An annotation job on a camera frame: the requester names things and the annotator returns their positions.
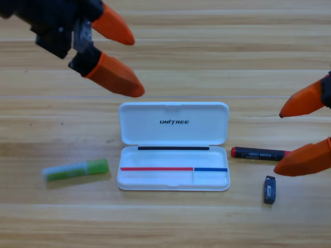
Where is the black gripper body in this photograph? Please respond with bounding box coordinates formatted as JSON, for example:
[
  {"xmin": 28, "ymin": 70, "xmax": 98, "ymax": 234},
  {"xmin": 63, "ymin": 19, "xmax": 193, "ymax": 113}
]
[{"xmin": 0, "ymin": 0, "xmax": 104, "ymax": 60}]

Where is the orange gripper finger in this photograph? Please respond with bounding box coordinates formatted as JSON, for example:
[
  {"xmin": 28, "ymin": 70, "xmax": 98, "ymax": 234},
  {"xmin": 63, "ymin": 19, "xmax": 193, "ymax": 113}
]
[
  {"xmin": 279, "ymin": 72, "xmax": 331, "ymax": 119},
  {"xmin": 68, "ymin": 43, "xmax": 145, "ymax": 98},
  {"xmin": 273, "ymin": 136, "xmax": 331, "ymax": 177},
  {"xmin": 91, "ymin": 3, "xmax": 136, "ymax": 46}
]

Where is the small black eraser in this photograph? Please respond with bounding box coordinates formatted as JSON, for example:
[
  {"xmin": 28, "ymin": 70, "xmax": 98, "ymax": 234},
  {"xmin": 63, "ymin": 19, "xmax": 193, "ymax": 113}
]
[{"xmin": 263, "ymin": 175, "xmax": 277, "ymax": 205}]

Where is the black red marker pen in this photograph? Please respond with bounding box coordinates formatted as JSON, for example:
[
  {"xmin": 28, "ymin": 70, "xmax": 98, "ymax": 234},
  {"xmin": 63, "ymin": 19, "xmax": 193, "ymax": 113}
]
[{"xmin": 231, "ymin": 146, "xmax": 291, "ymax": 162}]

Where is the green white marker pen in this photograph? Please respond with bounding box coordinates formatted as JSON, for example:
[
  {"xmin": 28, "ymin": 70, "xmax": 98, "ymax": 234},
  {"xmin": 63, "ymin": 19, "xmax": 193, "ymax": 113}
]
[{"xmin": 41, "ymin": 158, "xmax": 109, "ymax": 182}]

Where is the white Unitree pencil case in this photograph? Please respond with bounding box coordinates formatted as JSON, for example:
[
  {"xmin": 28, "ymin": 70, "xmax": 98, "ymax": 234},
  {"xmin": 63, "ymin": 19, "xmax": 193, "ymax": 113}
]
[{"xmin": 116, "ymin": 101, "xmax": 231, "ymax": 192}]

